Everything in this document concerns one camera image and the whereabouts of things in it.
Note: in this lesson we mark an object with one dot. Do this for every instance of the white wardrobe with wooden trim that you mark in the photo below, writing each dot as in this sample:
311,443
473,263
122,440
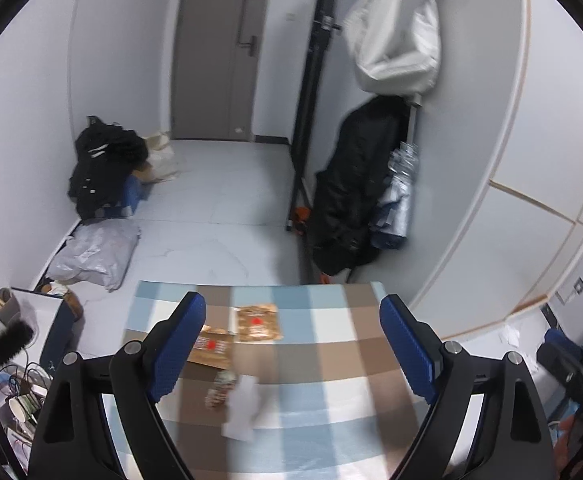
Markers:
531,160

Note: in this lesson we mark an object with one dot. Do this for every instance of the navy box with white lid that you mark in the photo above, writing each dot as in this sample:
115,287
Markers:
56,330

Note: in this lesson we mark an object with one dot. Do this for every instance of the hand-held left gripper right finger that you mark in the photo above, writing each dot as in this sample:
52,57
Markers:
409,345

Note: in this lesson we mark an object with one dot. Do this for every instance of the black hanging coat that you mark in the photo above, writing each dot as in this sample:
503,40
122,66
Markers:
351,185

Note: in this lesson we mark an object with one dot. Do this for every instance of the grey plastic parcel bag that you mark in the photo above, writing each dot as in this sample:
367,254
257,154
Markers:
96,255

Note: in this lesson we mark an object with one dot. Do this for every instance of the grey cup with chopsticks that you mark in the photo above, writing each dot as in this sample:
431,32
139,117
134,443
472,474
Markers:
4,307

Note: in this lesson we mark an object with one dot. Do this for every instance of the brown snack packet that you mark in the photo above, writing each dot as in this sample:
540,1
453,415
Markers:
257,322
214,347

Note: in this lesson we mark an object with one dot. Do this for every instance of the beige paper bags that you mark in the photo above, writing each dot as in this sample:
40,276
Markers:
164,157

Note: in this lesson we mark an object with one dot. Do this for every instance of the white paper slip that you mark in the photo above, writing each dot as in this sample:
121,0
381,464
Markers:
241,405

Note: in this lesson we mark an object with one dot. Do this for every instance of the black clothes pile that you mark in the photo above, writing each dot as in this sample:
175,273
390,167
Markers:
101,160

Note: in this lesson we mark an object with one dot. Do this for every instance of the clear plastic hangers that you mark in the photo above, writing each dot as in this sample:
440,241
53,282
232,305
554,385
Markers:
404,160

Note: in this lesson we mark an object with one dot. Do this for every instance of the patterned wrapper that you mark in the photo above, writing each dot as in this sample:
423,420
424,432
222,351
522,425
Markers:
221,387

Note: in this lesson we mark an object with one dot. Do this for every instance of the black fuzzy sleeve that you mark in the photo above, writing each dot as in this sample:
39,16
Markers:
1,345

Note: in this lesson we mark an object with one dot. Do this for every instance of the blue box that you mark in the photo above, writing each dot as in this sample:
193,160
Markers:
134,192

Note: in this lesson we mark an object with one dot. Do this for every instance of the orange floor object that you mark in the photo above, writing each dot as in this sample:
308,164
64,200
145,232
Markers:
301,219

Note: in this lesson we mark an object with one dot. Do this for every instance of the grey door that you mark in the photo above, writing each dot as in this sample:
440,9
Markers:
206,60

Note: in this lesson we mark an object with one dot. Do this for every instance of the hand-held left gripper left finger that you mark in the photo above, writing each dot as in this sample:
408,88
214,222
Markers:
179,345

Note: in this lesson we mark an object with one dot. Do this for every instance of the wall socket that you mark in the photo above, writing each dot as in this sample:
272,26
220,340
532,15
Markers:
579,285

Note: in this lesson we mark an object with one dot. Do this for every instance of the checkered tablecloth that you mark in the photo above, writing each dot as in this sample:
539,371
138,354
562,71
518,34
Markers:
321,360

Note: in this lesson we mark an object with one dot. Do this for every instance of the black tripod stand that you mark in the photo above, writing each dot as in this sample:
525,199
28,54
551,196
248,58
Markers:
309,110

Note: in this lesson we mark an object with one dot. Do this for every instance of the white hanging bag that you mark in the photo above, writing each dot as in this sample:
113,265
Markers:
381,30
427,45

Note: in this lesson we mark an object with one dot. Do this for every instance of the grey-blue hanging garment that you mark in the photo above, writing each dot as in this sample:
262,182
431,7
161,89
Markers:
394,210

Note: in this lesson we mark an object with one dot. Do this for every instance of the brown paper bag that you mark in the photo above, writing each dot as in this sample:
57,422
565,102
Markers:
69,300

